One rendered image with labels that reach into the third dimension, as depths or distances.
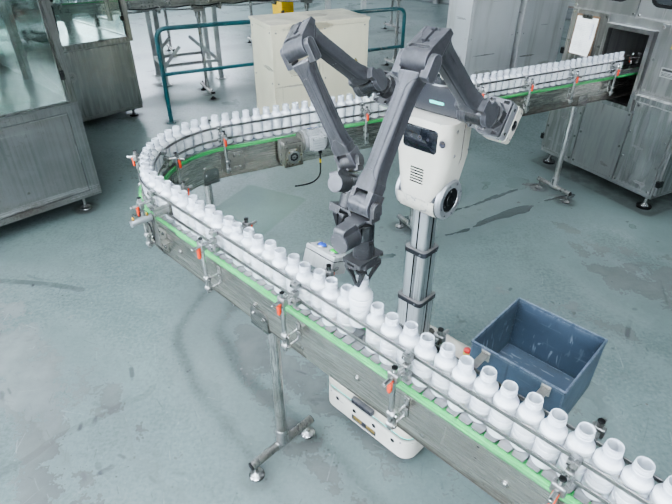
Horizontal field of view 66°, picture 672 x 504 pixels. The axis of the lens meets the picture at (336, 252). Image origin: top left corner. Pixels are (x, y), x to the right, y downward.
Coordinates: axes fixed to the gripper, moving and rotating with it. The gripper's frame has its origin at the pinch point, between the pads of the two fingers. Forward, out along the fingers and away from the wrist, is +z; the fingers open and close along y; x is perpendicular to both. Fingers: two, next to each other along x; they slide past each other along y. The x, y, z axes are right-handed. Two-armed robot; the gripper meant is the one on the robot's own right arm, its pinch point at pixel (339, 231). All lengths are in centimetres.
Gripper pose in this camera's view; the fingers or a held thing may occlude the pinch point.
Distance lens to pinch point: 176.9
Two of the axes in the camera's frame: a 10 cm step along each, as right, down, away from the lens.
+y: 7.2, 3.9, -5.8
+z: -2.4, 9.2, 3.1
